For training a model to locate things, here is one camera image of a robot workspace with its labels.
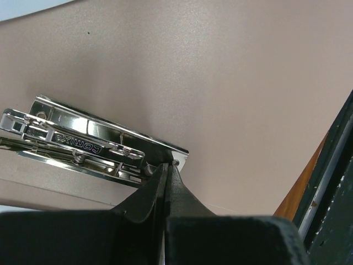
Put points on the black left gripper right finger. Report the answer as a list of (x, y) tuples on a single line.
[(195, 235)]

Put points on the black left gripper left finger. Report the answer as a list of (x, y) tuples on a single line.
[(129, 233)]

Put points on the pink file folder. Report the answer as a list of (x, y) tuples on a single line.
[(249, 88)]

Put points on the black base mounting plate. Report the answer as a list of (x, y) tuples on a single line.
[(324, 214)]

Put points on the printed paper document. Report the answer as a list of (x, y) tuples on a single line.
[(11, 9)]

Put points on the black folder clip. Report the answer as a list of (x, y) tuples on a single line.
[(61, 135)]

